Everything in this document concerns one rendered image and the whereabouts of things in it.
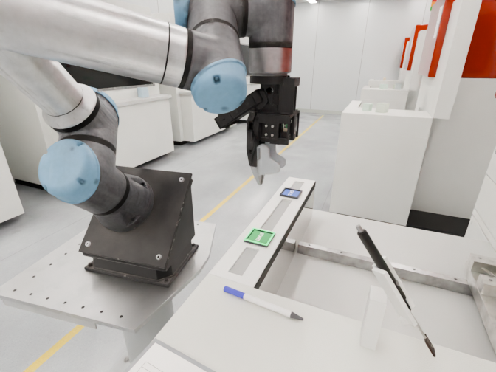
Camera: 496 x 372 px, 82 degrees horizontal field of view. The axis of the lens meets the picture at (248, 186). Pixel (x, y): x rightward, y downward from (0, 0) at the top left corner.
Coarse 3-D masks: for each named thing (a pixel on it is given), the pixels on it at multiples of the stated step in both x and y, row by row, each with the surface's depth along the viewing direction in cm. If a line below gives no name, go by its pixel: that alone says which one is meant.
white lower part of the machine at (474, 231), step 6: (474, 216) 104; (474, 222) 102; (468, 228) 106; (474, 228) 101; (480, 228) 96; (468, 234) 105; (474, 234) 100; (480, 234) 95; (480, 240) 94; (486, 240) 90
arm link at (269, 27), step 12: (252, 0) 43; (264, 0) 43; (276, 0) 44; (288, 0) 44; (252, 12) 44; (264, 12) 44; (276, 12) 44; (288, 12) 45; (252, 24) 45; (264, 24) 45; (276, 24) 45; (288, 24) 46; (252, 36) 47; (264, 36) 46; (276, 36) 45; (288, 36) 46
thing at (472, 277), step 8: (464, 272) 70; (472, 272) 66; (472, 280) 65; (472, 288) 64; (480, 296) 60; (488, 296) 60; (480, 304) 59; (488, 304) 58; (480, 312) 59; (488, 312) 56; (488, 320) 55; (488, 328) 55
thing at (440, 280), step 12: (300, 252) 83; (312, 252) 81; (324, 252) 80; (336, 252) 78; (348, 252) 78; (348, 264) 78; (360, 264) 76; (372, 264) 75; (396, 264) 74; (408, 276) 72; (420, 276) 71; (432, 276) 70; (444, 276) 70; (444, 288) 70; (456, 288) 69; (468, 288) 67
